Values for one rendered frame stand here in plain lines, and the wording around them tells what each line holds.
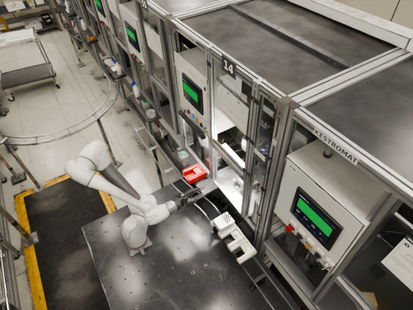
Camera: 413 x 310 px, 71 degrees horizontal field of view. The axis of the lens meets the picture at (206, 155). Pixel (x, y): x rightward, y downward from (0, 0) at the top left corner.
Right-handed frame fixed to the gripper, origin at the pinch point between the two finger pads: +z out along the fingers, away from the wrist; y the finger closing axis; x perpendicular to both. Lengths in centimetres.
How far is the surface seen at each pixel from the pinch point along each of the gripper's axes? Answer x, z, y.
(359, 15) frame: -8, 103, 97
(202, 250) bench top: -18.3, -11.9, -44.3
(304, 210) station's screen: -66, 18, 49
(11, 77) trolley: 427, -114, -87
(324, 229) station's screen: -78, 18, 49
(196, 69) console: 36, 23, 69
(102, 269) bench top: 9, -81, -44
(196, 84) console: 34, 20, 61
